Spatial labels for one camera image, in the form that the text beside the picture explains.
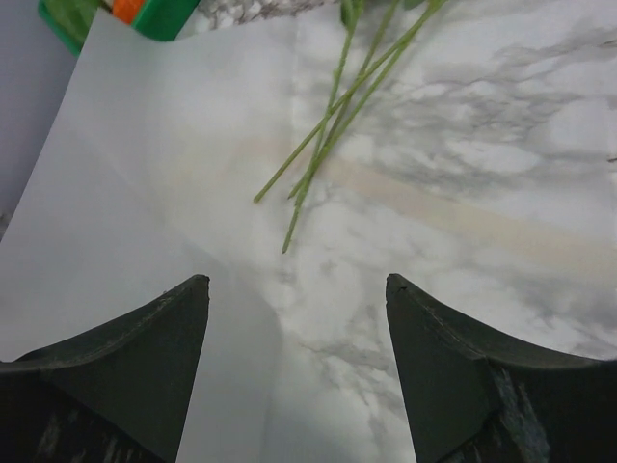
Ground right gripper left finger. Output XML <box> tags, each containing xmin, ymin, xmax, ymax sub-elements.
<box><xmin>1</xmin><ymin>275</ymin><xmax>209</xmax><ymax>462</ymax></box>

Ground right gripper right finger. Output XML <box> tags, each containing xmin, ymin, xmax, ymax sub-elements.
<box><xmin>386</xmin><ymin>274</ymin><xmax>616</xmax><ymax>462</ymax></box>

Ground beige ribbon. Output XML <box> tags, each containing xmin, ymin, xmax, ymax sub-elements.
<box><xmin>163</xmin><ymin>137</ymin><xmax>617</xmax><ymax>276</ymax></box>

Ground white wrapping paper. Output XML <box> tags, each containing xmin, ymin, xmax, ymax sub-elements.
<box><xmin>1</xmin><ymin>1</ymin><xmax>616</xmax><ymax>462</ymax></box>

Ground pink flower stems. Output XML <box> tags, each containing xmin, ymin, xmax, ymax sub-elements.
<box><xmin>254</xmin><ymin>0</ymin><xmax>444</xmax><ymax>253</ymax></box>

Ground green plastic basket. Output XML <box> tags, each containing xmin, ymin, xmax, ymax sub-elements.
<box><xmin>38</xmin><ymin>0</ymin><xmax>199</xmax><ymax>56</ymax></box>

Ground orange toy fruit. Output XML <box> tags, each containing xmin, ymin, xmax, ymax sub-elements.
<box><xmin>112</xmin><ymin>0</ymin><xmax>145</xmax><ymax>25</ymax></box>

